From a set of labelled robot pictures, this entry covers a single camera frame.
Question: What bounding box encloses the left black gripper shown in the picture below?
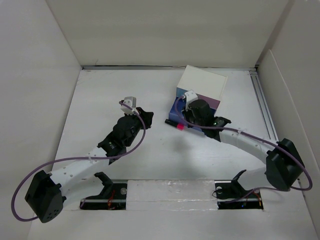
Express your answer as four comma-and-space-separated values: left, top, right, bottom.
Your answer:
123, 107, 153, 148

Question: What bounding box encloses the pink drawer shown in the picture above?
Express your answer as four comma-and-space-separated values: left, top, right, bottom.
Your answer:
197, 94, 221, 110

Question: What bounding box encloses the pink cap black marker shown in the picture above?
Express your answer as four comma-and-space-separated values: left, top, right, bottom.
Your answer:
165, 119, 185, 131

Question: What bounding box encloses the purple blue drawer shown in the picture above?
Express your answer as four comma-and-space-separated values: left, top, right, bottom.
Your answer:
168, 96, 218, 133

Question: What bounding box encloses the light blue drawer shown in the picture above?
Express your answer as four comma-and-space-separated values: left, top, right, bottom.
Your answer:
176, 87, 188, 98

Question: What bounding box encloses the white drawer organizer cabinet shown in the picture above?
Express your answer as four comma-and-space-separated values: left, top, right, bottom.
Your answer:
177, 65, 228, 100

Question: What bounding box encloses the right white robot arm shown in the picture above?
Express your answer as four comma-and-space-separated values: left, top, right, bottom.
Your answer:
182, 98, 305, 197

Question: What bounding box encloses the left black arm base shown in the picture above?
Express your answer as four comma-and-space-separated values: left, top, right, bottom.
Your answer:
79, 172, 128, 211

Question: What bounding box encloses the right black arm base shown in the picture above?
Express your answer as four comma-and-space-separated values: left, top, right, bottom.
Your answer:
211, 170, 264, 210

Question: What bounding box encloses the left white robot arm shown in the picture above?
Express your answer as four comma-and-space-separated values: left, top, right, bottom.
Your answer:
24, 105, 154, 223

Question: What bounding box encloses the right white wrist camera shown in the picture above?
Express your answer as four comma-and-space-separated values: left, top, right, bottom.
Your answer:
182, 90, 198, 111

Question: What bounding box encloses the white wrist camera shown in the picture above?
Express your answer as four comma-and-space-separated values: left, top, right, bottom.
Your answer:
182, 90, 198, 111
119, 96, 137, 115

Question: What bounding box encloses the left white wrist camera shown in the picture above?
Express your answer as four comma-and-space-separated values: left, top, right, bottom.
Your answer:
119, 96, 137, 115

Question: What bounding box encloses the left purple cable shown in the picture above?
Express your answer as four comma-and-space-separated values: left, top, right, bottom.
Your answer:
11, 101, 146, 222

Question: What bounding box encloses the purple cable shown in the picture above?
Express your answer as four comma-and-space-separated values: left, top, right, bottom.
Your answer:
174, 96, 313, 203
11, 101, 146, 222

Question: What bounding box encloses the metal rail right edge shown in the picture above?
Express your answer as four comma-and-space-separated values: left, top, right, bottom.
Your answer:
249, 69, 279, 141

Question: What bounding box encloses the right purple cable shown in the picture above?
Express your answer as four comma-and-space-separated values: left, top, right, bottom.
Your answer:
174, 96, 313, 203

